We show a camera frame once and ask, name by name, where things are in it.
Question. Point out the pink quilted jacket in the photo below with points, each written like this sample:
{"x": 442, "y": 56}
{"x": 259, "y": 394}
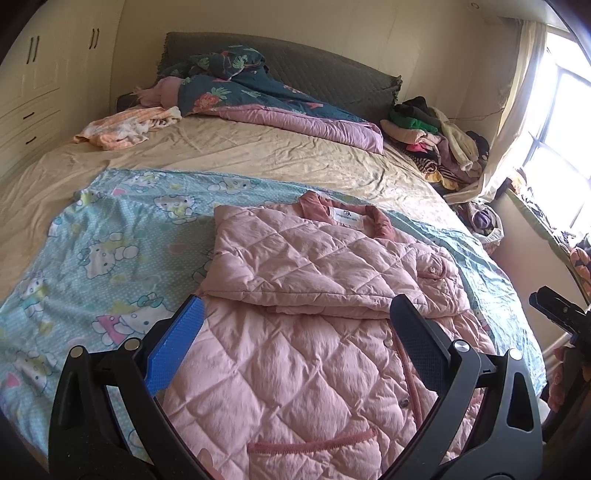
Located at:
{"x": 300, "y": 369}

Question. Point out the bed with beige sheet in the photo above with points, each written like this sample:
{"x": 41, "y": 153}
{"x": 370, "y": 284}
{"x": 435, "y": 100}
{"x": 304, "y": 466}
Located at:
{"x": 277, "y": 157}

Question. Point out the pink cloth bundle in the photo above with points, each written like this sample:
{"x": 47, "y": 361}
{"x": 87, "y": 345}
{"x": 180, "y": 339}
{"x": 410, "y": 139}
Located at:
{"x": 161, "y": 90}

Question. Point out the cluttered window sill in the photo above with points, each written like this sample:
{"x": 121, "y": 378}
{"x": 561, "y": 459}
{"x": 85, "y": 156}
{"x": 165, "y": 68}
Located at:
{"x": 545, "y": 221}

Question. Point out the dark floral quilt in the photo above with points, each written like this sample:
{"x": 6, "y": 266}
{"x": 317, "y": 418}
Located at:
{"x": 240, "y": 92}

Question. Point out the orange and white towel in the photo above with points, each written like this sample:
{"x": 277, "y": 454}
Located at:
{"x": 124, "y": 127}

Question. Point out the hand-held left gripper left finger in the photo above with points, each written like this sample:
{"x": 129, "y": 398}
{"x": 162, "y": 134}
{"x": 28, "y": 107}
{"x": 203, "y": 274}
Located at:
{"x": 173, "y": 341}

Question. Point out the bag with purple clothes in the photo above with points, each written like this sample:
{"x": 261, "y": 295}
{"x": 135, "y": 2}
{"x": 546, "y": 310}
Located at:
{"x": 482, "y": 219}

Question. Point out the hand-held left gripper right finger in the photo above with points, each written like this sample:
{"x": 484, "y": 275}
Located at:
{"x": 415, "y": 341}

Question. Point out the dark bedside table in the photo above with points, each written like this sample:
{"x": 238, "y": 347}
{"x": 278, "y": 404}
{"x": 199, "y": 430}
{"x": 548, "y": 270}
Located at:
{"x": 124, "y": 100}

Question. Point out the cream wardrobe with drawers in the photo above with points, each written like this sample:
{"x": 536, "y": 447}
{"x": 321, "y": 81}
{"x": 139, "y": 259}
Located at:
{"x": 60, "y": 69}

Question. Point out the blue cartoon printed sheet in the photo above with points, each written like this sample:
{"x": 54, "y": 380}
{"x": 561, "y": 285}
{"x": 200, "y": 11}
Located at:
{"x": 115, "y": 258}

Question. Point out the pile of mixed clothes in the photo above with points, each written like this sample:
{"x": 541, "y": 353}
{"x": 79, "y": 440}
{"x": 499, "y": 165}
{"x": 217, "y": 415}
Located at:
{"x": 415, "y": 124}

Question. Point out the cream curtain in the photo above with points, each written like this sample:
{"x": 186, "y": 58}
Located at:
{"x": 517, "y": 92}

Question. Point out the bright window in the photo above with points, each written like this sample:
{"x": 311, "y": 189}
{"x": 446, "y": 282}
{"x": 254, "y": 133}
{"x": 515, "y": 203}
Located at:
{"x": 563, "y": 115}

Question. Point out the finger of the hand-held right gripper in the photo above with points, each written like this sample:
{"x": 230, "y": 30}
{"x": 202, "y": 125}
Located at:
{"x": 554, "y": 302}

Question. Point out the grey padded headboard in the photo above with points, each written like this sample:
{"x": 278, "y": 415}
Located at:
{"x": 332, "y": 69}

